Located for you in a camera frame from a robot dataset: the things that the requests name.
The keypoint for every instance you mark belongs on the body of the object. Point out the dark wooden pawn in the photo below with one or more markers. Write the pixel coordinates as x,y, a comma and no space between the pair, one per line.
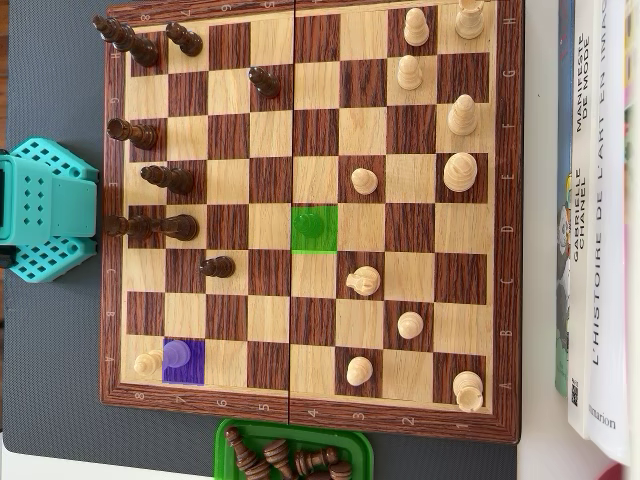
189,44
267,85
315,460
276,451
341,471
306,225
239,445
220,267
182,227

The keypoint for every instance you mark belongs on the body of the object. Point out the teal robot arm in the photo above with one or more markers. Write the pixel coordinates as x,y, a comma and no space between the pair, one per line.
60,210

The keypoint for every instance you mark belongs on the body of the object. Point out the dark wooden tall chess piece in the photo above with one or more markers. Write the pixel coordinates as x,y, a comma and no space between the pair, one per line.
175,180
142,50
135,227

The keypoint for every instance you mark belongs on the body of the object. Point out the light wooden knight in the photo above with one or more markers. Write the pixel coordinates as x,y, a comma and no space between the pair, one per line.
365,281

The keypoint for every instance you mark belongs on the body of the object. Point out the light wooden pawn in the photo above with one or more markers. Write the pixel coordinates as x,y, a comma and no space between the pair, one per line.
365,181
411,325
416,32
360,371
410,75

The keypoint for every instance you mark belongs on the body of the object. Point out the wooden folding chessboard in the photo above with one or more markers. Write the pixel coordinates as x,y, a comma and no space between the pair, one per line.
315,135

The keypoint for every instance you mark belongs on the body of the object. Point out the light bishop right side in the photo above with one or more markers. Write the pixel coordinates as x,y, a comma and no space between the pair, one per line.
460,172

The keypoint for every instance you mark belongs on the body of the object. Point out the dark wooden rook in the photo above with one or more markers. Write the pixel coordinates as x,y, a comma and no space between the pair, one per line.
142,135

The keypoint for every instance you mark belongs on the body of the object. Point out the green plastic tray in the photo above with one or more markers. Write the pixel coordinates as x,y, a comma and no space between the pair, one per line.
360,445

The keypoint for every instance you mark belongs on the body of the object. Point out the light wooden rook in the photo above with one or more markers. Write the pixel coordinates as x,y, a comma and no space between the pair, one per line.
470,22
468,390

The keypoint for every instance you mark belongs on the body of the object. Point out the dark wooden bishop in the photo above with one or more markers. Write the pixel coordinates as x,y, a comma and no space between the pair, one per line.
259,469

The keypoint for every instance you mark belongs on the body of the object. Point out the illustrated blue book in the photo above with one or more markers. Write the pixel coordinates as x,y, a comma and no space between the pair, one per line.
564,300

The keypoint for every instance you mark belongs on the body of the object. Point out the white Gabrielle Chanel book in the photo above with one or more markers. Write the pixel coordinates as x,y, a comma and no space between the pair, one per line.
580,150

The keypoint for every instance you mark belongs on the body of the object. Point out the white art history book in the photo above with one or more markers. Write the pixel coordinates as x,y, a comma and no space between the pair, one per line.
607,250

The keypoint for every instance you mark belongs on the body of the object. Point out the book with coloured page edges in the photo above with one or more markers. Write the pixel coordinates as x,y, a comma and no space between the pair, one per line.
634,250

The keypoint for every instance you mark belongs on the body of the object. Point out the pink object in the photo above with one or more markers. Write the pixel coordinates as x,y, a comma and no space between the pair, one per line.
625,474

